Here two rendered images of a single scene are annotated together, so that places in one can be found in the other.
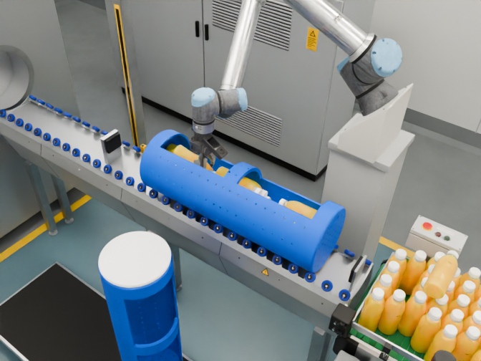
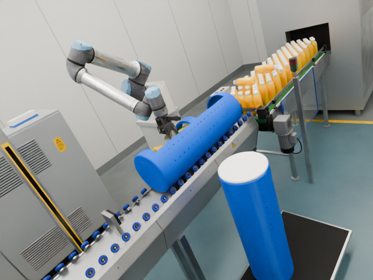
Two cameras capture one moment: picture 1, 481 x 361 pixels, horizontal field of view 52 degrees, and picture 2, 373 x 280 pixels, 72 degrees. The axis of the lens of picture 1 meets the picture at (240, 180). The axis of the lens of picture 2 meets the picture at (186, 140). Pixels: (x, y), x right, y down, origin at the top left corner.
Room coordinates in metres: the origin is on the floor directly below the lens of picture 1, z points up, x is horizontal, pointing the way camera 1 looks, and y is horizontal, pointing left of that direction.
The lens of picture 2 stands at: (1.12, 1.59, 1.86)
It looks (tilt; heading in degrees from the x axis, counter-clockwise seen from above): 25 degrees down; 287
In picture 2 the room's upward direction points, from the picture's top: 21 degrees counter-clockwise
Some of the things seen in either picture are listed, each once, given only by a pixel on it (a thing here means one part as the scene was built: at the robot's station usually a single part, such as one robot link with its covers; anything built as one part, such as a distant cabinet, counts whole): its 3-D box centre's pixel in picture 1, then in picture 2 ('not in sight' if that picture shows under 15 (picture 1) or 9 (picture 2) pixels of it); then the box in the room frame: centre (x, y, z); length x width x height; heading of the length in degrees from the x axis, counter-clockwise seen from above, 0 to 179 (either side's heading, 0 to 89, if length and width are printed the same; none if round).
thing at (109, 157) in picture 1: (112, 147); (114, 223); (1.97, 0.65, 1.00); 0.10 x 0.04 x 0.15; 147
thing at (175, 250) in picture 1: (173, 254); (180, 258); (1.87, 0.37, 0.31); 0.06 x 0.06 x 0.63; 57
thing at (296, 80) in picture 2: not in sight; (304, 134); (0.73, -0.59, 0.55); 0.04 x 0.04 x 1.10; 57
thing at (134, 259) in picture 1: (134, 258); (242, 166); (1.24, 0.40, 1.03); 0.28 x 0.28 x 0.01
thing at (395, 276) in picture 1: (387, 284); (242, 104); (1.18, -0.58, 1.00); 0.07 x 0.07 x 0.19
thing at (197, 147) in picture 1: (202, 140); (164, 123); (1.65, 0.16, 1.30); 0.09 x 0.08 x 0.12; 57
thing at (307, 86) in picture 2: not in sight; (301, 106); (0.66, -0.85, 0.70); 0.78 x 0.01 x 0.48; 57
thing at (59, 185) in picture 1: (59, 188); not in sight; (2.41, 1.19, 0.31); 0.06 x 0.06 x 0.63; 57
